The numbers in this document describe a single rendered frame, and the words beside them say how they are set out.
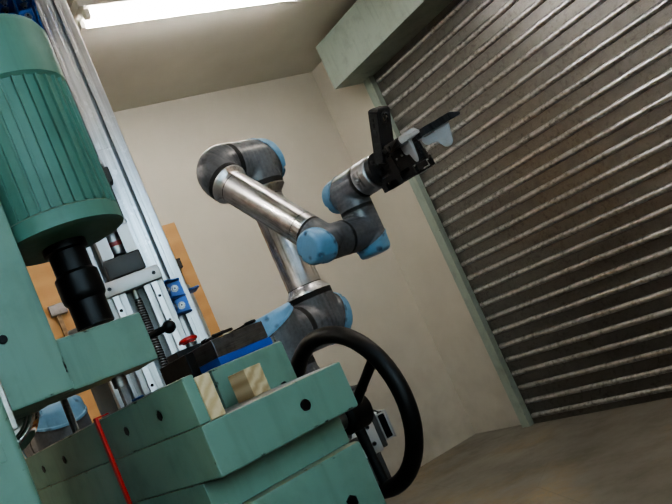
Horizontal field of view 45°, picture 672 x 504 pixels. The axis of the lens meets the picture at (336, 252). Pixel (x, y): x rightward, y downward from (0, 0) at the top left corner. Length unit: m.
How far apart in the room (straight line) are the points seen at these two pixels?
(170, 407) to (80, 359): 0.19
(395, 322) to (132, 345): 4.29
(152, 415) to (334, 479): 0.23
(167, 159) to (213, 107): 0.51
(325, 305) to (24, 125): 0.97
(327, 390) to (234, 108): 4.42
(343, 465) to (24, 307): 0.43
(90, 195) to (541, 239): 3.60
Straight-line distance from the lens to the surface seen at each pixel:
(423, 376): 5.37
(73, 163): 1.12
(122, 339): 1.12
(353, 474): 1.03
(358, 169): 1.70
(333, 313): 1.90
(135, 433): 1.04
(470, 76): 4.58
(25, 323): 1.04
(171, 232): 4.81
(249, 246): 4.98
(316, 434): 1.03
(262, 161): 1.95
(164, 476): 1.01
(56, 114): 1.16
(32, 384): 1.03
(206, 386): 0.91
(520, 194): 4.52
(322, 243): 1.61
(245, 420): 0.92
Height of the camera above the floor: 0.92
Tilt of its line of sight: 6 degrees up
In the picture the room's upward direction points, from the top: 24 degrees counter-clockwise
